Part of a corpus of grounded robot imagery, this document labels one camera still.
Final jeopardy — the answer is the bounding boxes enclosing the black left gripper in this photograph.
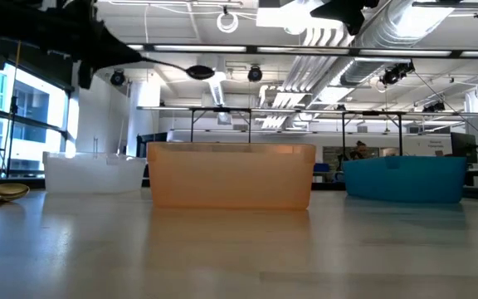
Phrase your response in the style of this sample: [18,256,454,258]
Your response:
[35,0,148,91]

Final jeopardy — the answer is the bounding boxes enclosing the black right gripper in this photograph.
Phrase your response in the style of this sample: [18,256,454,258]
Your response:
[310,0,380,37]

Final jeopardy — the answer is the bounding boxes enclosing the black spoon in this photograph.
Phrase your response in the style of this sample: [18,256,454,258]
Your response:
[143,56,216,81]

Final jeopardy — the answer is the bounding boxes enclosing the clear plastic bin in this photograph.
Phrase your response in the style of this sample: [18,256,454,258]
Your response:
[41,151,148,195]

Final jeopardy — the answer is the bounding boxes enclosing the gold spoon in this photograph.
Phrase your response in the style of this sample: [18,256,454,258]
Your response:
[0,183,31,212]

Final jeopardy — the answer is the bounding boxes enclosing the black ceiling spotlight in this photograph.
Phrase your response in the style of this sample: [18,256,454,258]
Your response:
[109,69,126,87]
[246,65,264,83]

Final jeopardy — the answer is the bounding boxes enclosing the long ceiling light bar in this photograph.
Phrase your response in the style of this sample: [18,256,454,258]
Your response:
[126,43,478,59]

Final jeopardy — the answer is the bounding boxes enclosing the white ceiling baffles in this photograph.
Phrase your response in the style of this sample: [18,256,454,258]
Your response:
[259,14,359,130]

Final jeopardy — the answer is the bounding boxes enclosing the black cart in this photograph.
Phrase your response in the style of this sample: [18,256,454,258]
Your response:
[135,131,168,188]

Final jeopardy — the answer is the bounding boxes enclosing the person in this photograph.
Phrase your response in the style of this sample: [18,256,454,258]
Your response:
[349,140,368,161]

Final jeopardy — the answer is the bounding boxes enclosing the orange plastic bin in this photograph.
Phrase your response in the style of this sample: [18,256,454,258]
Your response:
[146,141,317,211]

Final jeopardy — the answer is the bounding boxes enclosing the teal plastic bin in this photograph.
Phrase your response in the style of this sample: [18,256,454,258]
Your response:
[342,155,468,204]

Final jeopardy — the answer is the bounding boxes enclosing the black monitor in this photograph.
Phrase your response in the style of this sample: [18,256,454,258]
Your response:
[449,131,478,164]

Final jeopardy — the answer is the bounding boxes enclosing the silver ventilation duct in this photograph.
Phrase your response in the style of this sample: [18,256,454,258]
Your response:
[338,0,456,86]

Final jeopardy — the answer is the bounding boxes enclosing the white cable coil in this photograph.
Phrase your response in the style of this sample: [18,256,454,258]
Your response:
[216,11,240,34]

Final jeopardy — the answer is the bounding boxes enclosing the black metal frame stand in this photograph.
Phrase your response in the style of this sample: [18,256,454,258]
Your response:
[340,110,405,158]
[188,106,253,145]

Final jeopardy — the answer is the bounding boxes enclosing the white ceiling vent duct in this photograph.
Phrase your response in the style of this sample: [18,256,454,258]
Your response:
[197,53,228,107]

